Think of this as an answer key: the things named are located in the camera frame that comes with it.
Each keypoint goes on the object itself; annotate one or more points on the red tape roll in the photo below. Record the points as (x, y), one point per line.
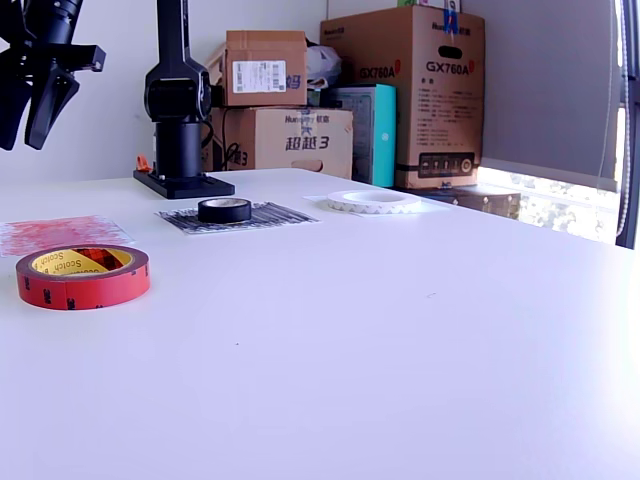
(85, 295)

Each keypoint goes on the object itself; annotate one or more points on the grey roller blind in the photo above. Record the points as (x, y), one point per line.
(540, 90)

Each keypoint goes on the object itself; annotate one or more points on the teal white carton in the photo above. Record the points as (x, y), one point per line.
(385, 150)

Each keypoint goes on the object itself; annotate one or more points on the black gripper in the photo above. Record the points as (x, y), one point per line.
(75, 56)

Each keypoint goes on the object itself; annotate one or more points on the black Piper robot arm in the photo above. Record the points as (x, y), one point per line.
(180, 145)

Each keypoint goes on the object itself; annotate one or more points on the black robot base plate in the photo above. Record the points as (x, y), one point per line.
(200, 189)

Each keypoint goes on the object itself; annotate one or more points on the white plastic bag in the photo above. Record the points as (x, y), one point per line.
(322, 62)

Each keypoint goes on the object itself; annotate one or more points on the cardboard box blue lettering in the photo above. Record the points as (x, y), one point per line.
(300, 125)

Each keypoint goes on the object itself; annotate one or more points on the white tape roll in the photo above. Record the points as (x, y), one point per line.
(375, 209)

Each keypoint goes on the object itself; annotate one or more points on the tall GX760A cardboard box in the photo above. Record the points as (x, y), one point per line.
(430, 125)

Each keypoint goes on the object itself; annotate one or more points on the orange clamp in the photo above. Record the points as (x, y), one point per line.
(142, 162)

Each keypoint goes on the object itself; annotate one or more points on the small labelled cardboard box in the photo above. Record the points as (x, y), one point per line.
(280, 50)

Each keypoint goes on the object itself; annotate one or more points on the dark window frame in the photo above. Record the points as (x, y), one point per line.
(634, 200)

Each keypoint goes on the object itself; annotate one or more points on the black tape roll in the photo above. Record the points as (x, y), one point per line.
(225, 215)

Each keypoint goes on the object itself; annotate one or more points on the dark patterned box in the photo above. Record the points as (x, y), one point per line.
(490, 200)

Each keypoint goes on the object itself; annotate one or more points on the blank white paper sheet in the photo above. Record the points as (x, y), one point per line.
(314, 200)

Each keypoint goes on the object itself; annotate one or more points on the green pink package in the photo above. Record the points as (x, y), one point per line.
(406, 3)

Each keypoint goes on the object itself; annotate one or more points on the red scribbled paper sheet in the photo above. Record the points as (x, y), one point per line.
(60, 230)

